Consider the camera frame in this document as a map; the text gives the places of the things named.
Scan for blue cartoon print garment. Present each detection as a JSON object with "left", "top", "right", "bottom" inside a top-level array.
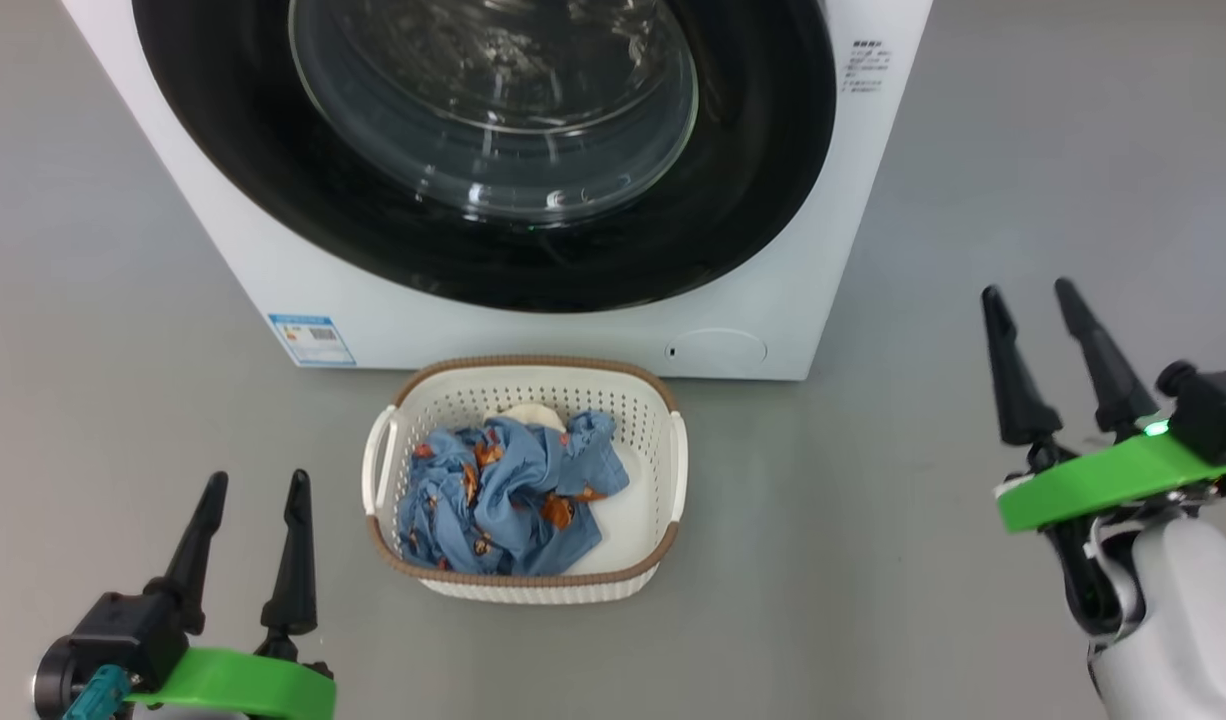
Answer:
[{"left": 396, "top": 410, "right": 631, "bottom": 578}]

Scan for cream white garment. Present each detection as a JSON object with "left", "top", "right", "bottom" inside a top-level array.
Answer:
[{"left": 483, "top": 402, "right": 567, "bottom": 434}]

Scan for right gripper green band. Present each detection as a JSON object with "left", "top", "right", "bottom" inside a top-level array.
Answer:
[{"left": 981, "top": 278, "right": 1226, "bottom": 633}]

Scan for round drain filter cover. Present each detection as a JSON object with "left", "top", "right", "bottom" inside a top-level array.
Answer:
[{"left": 664, "top": 329, "right": 769, "bottom": 369}]

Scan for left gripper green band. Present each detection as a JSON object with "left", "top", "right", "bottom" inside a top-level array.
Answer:
[{"left": 123, "top": 468, "right": 337, "bottom": 720}]

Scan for white basket with brown rim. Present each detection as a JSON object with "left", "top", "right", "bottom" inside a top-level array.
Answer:
[{"left": 361, "top": 355, "right": 689, "bottom": 605}]

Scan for white front-load washing machine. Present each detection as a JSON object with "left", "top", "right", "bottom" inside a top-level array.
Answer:
[{"left": 61, "top": 0, "right": 934, "bottom": 382}]

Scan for blue energy label sticker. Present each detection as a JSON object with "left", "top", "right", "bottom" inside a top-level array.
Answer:
[{"left": 268, "top": 313, "right": 357, "bottom": 368}]

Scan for black round glass washer door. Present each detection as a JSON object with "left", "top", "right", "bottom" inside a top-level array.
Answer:
[{"left": 131, "top": 0, "right": 838, "bottom": 314}]

